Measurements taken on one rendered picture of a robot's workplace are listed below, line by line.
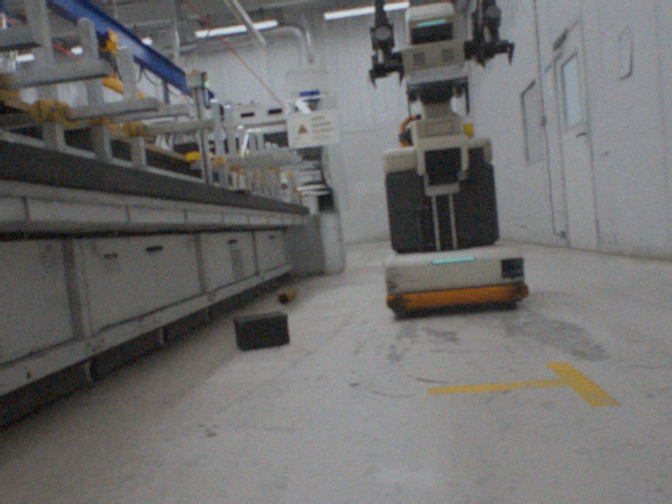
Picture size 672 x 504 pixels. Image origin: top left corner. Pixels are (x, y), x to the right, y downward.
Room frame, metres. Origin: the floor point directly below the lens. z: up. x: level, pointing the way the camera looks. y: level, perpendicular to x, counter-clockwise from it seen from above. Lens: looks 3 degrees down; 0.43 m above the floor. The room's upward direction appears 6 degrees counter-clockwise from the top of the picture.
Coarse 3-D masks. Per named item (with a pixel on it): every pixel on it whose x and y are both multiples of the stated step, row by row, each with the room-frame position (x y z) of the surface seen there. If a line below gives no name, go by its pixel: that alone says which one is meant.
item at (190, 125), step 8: (192, 120) 2.03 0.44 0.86; (200, 120) 2.02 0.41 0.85; (208, 120) 2.02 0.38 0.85; (152, 128) 2.04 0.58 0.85; (160, 128) 2.04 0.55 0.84; (168, 128) 2.04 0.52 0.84; (176, 128) 2.03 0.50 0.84; (184, 128) 2.03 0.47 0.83; (192, 128) 2.03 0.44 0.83; (200, 128) 2.03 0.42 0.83; (208, 128) 2.04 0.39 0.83; (112, 136) 2.06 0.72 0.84; (120, 136) 2.05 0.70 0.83
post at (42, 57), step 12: (36, 0) 1.51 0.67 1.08; (36, 12) 1.51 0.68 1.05; (36, 24) 1.51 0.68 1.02; (48, 24) 1.54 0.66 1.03; (48, 36) 1.53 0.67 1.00; (36, 48) 1.51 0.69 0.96; (48, 48) 1.52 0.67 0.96; (36, 60) 1.51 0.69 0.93; (48, 60) 1.52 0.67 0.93; (48, 96) 1.51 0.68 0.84; (48, 132) 1.51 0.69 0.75; (60, 132) 1.53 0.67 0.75; (48, 144) 1.51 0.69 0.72
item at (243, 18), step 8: (224, 0) 4.96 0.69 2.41; (232, 0) 4.98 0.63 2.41; (232, 8) 5.19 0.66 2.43; (240, 8) 5.22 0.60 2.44; (240, 16) 5.46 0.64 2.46; (248, 24) 5.54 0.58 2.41; (248, 32) 5.74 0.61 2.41; (256, 32) 5.81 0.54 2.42; (256, 40) 6.11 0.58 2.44; (264, 40) 6.15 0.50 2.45; (264, 48) 6.16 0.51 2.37; (264, 56) 6.16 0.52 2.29; (264, 64) 6.15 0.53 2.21; (264, 72) 6.15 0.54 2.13; (264, 80) 6.15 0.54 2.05; (264, 88) 6.15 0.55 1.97
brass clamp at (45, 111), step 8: (32, 104) 1.48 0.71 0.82; (40, 104) 1.48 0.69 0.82; (48, 104) 1.48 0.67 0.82; (56, 104) 1.51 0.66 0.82; (64, 104) 1.55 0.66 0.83; (32, 112) 1.48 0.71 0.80; (40, 112) 1.48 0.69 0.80; (48, 112) 1.48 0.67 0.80; (56, 112) 1.51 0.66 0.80; (64, 112) 1.54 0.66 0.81; (40, 120) 1.50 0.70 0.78; (48, 120) 1.50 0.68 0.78; (56, 120) 1.51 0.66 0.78; (64, 120) 1.54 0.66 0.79; (64, 128) 1.61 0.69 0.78; (72, 128) 1.61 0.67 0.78
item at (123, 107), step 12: (72, 108) 1.55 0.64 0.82; (84, 108) 1.54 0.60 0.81; (96, 108) 1.54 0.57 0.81; (108, 108) 1.54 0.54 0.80; (120, 108) 1.53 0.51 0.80; (132, 108) 1.53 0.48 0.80; (144, 108) 1.53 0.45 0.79; (156, 108) 1.53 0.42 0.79; (0, 120) 1.56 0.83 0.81; (12, 120) 1.56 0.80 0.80; (24, 120) 1.56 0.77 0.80; (36, 120) 1.56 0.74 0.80; (72, 120) 1.57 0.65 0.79
